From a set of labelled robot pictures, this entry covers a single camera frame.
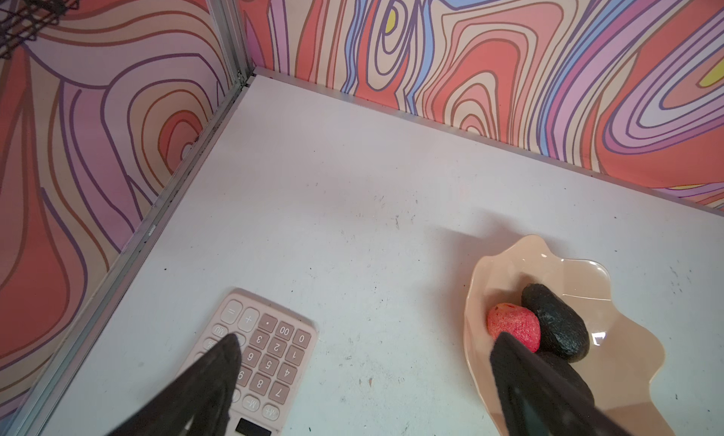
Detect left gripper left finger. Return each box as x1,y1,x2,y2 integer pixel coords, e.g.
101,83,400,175
111,334,241,435

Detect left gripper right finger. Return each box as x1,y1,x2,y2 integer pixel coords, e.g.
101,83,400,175
489,332,628,435

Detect dark fake avocado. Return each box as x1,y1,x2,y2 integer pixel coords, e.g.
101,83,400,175
522,283,590,363
537,351,595,404

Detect red fake strawberry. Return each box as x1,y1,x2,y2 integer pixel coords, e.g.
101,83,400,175
486,303,541,353

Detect peach scalloped fruit bowl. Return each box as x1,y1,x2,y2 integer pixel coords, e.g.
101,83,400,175
463,236,673,435

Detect pink calculator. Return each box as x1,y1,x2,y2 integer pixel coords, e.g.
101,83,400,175
180,288,318,435

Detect left black wire basket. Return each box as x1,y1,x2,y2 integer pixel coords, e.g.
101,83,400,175
1,0,81,59

